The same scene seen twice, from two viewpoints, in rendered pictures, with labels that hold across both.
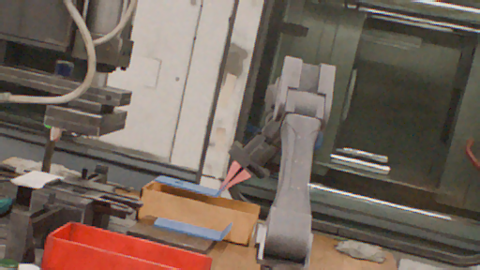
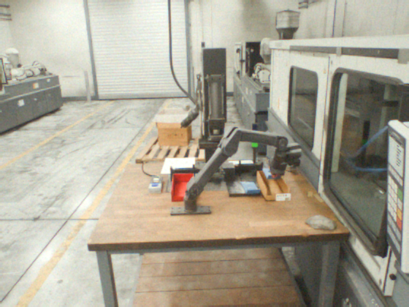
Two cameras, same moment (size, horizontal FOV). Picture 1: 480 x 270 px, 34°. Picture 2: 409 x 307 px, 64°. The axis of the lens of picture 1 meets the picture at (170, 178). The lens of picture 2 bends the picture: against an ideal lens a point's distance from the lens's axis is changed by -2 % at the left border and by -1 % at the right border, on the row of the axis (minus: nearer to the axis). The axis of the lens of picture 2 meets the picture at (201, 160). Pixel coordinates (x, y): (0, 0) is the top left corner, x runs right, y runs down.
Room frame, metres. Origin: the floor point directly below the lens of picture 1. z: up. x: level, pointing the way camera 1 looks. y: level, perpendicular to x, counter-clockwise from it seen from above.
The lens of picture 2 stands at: (1.01, -1.65, 1.68)
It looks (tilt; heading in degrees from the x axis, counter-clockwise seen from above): 19 degrees down; 80
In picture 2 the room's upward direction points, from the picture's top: 2 degrees counter-clockwise
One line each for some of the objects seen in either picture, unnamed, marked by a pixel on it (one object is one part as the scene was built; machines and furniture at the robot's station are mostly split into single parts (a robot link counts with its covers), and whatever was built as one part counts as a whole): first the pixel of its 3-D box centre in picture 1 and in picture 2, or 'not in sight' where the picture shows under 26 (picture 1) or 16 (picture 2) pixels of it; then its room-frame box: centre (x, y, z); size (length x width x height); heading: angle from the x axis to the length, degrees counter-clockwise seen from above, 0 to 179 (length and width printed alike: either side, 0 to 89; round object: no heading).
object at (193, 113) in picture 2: not in sight; (193, 113); (1.36, 0.46, 1.25); 0.19 x 0.07 x 0.19; 171
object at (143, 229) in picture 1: (173, 235); (242, 188); (1.54, -0.03, 0.91); 0.17 x 0.16 x 0.02; 171
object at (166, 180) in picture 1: (192, 181); (271, 172); (1.69, -0.05, 1.00); 0.15 x 0.07 x 0.03; 80
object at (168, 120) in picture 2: not in sight; (175, 126); (1.58, 3.71, 0.40); 0.67 x 0.60 x 0.50; 73
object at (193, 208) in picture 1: (199, 214); (272, 185); (1.69, -0.08, 0.93); 0.25 x 0.13 x 0.08; 81
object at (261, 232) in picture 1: (281, 247); (191, 191); (1.23, -0.20, 1.00); 0.09 x 0.06 x 0.06; 89
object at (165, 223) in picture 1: (193, 223); (250, 186); (1.57, -0.07, 0.93); 0.15 x 0.07 x 0.03; 84
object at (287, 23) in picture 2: not in sight; (279, 45); (3.52, 4.09, 1.60); 2.54 x 0.84 x 1.26; 77
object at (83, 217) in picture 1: (72, 213); (217, 172); (1.44, 0.17, 0.94); 0.20 x 0.10 x 0.07; 171
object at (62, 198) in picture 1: (76, 191); (217, 166); (1.44, 0.17, 0.98); 0.20 x 0.10 x 0.01; 171
